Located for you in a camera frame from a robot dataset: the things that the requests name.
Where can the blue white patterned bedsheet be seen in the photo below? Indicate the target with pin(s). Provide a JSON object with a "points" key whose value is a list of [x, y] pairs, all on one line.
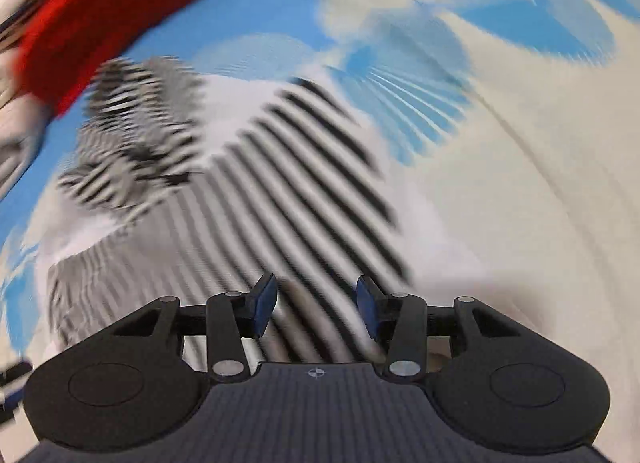
{"points": [[510, 130]]}

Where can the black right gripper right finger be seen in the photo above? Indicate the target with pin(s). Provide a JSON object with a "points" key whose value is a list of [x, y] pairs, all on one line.
{"points": [[378, 311]]}

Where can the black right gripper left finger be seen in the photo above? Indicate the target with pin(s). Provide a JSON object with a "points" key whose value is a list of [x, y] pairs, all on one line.
{"points": [[253, 310]]}

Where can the black white striped garment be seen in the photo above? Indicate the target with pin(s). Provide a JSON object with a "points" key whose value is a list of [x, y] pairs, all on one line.
{"points": [[301, 191]]}

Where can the red knit garment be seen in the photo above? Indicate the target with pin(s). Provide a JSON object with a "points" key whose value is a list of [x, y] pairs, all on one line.
{"points": [[67, 40]]}

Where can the small striped cloth piece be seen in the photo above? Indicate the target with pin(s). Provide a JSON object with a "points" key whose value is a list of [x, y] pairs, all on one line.
{"points": [[142, 136]]}

